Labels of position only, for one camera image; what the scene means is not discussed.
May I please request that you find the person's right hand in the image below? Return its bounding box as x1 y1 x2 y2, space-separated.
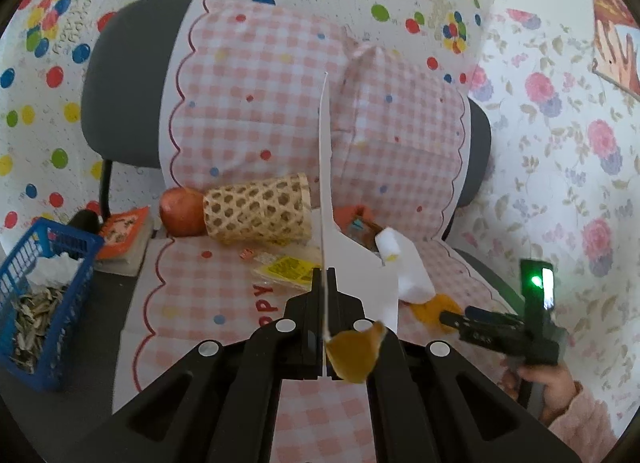
499 362 574 425

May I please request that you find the blue plastic basket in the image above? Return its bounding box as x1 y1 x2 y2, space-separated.
0 218 105 391

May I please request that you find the red apple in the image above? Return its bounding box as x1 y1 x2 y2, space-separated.
159 187 207 238

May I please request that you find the pile of sunflower seed shells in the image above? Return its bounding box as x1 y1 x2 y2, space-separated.
0 283 68 375

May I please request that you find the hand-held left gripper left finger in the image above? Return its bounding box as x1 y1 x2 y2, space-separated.
65 268 326 463

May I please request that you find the orange cover notepad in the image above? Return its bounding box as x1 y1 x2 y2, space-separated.
95 206 153 277

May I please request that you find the yellow snack packet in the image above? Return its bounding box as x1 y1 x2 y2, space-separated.
252 254 322 294

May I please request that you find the white crumpled tissue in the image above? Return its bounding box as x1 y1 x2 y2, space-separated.
32 253 83 287

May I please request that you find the large orange peel piece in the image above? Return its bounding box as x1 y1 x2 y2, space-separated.
410 293 454 335

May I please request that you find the pink checkered cloth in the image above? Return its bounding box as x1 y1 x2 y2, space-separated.
112 0 506 463

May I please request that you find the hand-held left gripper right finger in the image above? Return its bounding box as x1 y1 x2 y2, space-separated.
326 268 583 463

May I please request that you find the woven bamboo cup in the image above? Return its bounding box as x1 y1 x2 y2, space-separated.
201 172 313 245

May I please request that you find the small orange peel piece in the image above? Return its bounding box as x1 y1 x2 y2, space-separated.
325 320 387 384

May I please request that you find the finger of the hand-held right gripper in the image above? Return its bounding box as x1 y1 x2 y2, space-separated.
438 310 469 332

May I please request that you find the white paper sheet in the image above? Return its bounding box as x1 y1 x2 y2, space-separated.
318 72 399 380

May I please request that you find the orange knit cloth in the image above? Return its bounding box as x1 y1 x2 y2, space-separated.
333 205 382 250

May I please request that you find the grey office chair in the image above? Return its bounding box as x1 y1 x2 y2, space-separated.
65 0 526 463

